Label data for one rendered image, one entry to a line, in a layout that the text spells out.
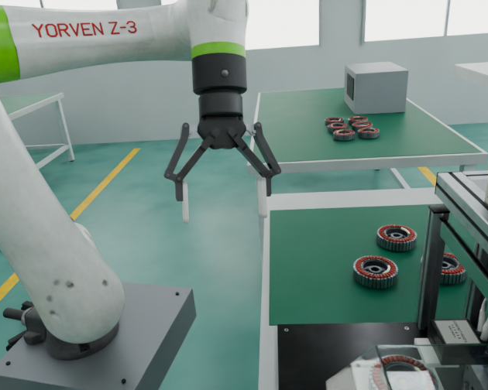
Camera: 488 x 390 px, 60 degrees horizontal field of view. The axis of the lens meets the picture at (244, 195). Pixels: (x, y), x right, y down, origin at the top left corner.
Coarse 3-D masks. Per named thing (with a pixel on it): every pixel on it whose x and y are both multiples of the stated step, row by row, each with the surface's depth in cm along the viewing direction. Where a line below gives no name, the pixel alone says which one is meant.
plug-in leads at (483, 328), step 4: (484, 300) 70; (484, 304) 70; (484, 308) 70; (480, 312) 71; (484, 312) 70; (480, 316) 71; (484, 316) 70; (480, 320) 71; (484, 320) 71; (480, 324) 71; (484, 324) 69; (476, 328) 72; (480, 328) 71; (484, 328) 69; (480, 332) 71; (484, 332) 69; (480, 336) 70; (484, 336) 69; (484, 340) 70
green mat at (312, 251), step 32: (288, 224) 143; (320, 224) 142; (352, 224) 140; (384, 224) 138; (416, 224) 137; (288, 256) 125; (320, 256) 124; (352, 256) 123; (384, 256) 121; (416, 256) 120; (288, 288) 111; (320, 288) 110; (352, 288) 109; (384, 288) 108; (416, 288) 107; (448, 288) 106; (288, 320) 100; (320, 320) 99; (352, 320) 98; (384, 320) 97
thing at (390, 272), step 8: (368, 256) 116; (376, 256) 115; (360, 264) 113; (368, 264) 114; (376, 264) 114; (384, 264) 113; (392, 264) 111; (360, 272) 109; (368, 272) 109; (376, 272) 110; (384, 272) 108; (392, 272) 108; (360, 280) 109; (368, 280) 108; (376, 280) 107; (384, 280) 107; (392, 280) 107; (376, 288) 107
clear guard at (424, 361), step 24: (360, 360) 49; (384, 360) 47; (408, 360) 46; (432, 360) 46; (456, 360) 46; (480, 360) 46; (336, 384) 50; (360, 384) 47; (384, 384) 44; (408, 384) 43; (432, 384) 43; (456, 384) 43; (480, 384) 43
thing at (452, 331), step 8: (432, 320) 72; (440, 320) 72; (448, 320) 72; (456, 320) 72; (464, 320) 72; (432, 328) 71; (440, 328) 70; (448, 328) 70; (456, 328) 70; (464, 328) 70; (472, 328) 70; (432, 336) 72; (440, 336) 69; (448, 336) 69; (456, 336) 68; (464, 336) 68; (472, 336) 68; (416, 344) 73
